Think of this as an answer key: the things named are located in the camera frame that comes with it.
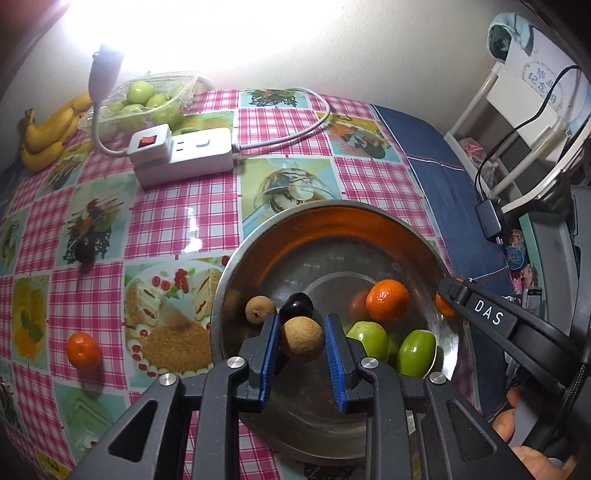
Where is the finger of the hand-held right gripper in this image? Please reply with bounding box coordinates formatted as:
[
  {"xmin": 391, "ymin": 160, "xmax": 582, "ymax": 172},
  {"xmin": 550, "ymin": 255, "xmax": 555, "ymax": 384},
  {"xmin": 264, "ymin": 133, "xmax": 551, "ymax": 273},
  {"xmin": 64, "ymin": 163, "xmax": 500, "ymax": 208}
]
[{"xmin": 436, "ymin": 277, "xmax": 519, "ymax": 337}]

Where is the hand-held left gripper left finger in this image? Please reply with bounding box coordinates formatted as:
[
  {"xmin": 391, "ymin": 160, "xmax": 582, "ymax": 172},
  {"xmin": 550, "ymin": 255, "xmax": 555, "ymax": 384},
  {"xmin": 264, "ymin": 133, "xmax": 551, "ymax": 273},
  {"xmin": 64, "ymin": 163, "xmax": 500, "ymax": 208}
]
[{"xmin": 69, "ymin": 315, "xmax": 281, "ymax": 480}]

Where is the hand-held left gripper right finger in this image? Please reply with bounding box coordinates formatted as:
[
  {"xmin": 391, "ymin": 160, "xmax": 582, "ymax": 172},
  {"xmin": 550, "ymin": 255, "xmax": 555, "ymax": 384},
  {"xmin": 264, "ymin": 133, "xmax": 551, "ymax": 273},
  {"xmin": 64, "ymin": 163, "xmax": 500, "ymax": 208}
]
[{"xmin": 323, "ymin": 314, "xmax": 536, "ymax": 480}]

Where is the brown longan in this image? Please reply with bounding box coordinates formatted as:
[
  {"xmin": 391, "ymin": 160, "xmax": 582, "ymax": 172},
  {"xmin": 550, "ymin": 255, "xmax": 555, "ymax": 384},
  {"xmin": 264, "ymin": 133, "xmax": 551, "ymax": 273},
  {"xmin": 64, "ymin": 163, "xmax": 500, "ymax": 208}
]
[
  {"xmin": 280, "ymin": 316, "xmax": 325, "ymax": 361},
  {"xmin": 245, "ymin": 295, "xmax": 278, "ymax": 329}
]

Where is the orange mandarin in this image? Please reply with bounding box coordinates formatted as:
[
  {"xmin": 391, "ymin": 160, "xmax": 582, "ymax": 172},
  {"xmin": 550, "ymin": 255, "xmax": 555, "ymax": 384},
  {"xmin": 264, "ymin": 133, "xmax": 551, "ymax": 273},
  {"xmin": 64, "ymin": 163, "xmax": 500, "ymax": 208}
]
[
  {"xmin": 366, "ymin": 279, "xmax": 410, "ymax": 323},
  {"xmin": 65, "ymin": 332, "xmax": 101, "ymax": 370},
  {"xmin": 435, "ymin": 277, "xmax": 462, "ymax": 319}
]

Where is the green apple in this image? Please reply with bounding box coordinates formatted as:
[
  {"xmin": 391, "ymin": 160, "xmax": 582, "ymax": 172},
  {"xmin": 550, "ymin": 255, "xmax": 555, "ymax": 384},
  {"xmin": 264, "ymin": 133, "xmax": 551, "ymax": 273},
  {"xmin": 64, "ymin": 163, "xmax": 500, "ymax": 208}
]
[{"xmin": 346, "ymin": 320, "xmax": 389, "ymax": 363}]

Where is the dark purple plum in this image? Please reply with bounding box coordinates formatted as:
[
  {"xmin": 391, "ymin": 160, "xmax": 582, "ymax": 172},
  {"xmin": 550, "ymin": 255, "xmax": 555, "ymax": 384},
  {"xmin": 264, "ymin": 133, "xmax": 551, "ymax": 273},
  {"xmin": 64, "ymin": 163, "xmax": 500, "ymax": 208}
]
[
  {"xmin": 279, "ymin": 292, "xmax": 315, "ymax": 324},
  {"xmin": 75, "ymin": 237, "xmax": 97, "ymax": 265}
]

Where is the stainless steel bowl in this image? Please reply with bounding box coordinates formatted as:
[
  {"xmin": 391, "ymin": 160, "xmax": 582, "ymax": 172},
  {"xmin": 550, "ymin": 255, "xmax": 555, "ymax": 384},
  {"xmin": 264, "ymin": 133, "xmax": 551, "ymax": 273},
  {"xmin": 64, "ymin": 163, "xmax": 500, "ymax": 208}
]
[{"xmin": 210, "ymin": 200, "xmax": 462, "ymax": 466}]

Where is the person's right hand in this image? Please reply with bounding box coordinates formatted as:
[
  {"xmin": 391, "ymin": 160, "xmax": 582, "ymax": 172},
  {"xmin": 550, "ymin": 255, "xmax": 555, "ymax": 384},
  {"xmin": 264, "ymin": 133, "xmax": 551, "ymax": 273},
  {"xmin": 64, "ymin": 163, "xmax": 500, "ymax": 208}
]
[{"xmin": 492, "ymin": 387, "xmax": 583, "ymax": 480}]

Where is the small colourful box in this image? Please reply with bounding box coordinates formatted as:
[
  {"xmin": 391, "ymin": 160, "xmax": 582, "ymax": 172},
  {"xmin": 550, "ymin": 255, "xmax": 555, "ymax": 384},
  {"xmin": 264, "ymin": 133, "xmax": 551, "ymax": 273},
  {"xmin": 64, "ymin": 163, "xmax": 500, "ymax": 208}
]
[{"xmin": 505, "ymin": 228, "xmax": 528, "ymax": 269}]

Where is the pink packet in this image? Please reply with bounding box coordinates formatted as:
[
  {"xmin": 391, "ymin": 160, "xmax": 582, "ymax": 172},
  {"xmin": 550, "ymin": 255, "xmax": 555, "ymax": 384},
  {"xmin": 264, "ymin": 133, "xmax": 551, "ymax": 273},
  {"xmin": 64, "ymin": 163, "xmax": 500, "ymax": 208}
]
[{"xmin": 461, "ymin": 137, "xmax": 486, "ymax": 163}]

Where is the pink checkered printed tablecloth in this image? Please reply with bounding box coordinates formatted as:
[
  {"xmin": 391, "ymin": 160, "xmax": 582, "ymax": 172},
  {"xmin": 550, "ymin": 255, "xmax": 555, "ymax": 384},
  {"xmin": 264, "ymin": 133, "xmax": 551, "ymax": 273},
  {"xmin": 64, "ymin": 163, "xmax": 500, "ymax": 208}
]
[{"xmin": 0, "ymin": 88, "xmax": 483, "ymax": 480}]

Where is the white rack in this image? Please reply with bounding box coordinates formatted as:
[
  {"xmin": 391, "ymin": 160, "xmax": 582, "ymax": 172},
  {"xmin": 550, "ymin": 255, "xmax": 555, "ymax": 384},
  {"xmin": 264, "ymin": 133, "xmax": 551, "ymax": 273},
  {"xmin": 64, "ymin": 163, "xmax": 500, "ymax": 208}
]
[{"xmin": 445, "ymin": 60, "xmax": 573, "ymax": 215}]

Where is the white power strip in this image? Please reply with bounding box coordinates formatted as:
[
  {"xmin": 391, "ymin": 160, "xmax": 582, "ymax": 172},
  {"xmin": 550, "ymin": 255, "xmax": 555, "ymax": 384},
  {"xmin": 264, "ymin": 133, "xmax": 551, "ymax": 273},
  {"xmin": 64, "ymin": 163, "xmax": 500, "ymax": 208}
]
[{"xmin": 128, "ymin": 124, "xmax": 235, "ymax": 188}]

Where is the white printed paper sheet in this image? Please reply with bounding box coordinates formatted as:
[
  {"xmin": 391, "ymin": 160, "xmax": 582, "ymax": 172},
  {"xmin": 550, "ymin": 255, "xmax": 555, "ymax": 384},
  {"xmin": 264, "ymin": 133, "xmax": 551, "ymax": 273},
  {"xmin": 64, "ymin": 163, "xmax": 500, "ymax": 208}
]
[{"xmin": 505, "ymin": 25, "xmax": 591, "ymax": 134}]

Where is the teal round object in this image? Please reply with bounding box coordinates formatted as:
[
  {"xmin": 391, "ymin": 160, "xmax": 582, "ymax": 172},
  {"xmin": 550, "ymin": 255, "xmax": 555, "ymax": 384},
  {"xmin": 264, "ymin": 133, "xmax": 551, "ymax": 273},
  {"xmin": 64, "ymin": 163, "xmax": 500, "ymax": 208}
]
[{"xmin": 488, "ymin": 13, "xmax": 536, "ymax": 63}]

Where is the heap of green jujubes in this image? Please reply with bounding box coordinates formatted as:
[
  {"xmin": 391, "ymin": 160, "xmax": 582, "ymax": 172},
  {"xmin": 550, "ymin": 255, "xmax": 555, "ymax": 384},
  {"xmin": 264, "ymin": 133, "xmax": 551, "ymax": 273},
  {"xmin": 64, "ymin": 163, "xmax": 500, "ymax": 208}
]
[{"xmin": 106, "ymin": 80, "xmax": 183, "ymax": 127}]

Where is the clear plastic container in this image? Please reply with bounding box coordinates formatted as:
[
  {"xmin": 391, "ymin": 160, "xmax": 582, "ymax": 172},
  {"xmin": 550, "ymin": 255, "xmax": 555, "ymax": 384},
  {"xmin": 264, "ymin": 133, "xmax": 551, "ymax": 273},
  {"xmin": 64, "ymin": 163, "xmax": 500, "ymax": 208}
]
[{"xmin": 78, "ymin": 69, "xmax": 204, "ymax": 139}]

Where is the yellow banana bunch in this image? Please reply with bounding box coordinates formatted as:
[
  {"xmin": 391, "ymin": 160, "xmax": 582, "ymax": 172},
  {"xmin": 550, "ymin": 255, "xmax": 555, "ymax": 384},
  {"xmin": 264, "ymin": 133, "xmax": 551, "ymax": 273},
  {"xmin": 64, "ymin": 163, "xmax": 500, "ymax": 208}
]
[{"xmin": 18, "ymin": 91, "xmax": 93, "ymax": 172}]

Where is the white gooseneck lamp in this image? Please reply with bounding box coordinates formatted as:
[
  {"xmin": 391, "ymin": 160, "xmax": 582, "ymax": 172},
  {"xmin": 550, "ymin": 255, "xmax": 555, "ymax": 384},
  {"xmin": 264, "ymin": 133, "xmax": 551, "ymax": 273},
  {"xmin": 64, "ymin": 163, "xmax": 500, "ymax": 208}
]
[{"xmin": 89, "ymin": 41, "xmax": 134, "ymax": 158}]

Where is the black cable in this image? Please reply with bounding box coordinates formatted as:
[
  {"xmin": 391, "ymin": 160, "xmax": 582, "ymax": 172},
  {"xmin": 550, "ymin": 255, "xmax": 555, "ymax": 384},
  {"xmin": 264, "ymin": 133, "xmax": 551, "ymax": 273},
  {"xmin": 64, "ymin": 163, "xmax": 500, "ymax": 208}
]
[{"xmin": 473, "ymin": 65, "xmax": 583, "ymax": 204}]

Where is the white power cable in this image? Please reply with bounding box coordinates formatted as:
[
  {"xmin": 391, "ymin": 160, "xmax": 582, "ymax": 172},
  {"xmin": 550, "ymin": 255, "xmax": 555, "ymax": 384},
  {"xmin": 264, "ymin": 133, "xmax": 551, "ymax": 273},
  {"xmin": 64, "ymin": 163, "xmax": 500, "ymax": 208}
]
[{"xmin": 233, "ymin": 88, "xmax": 331, "ymax": 151}]

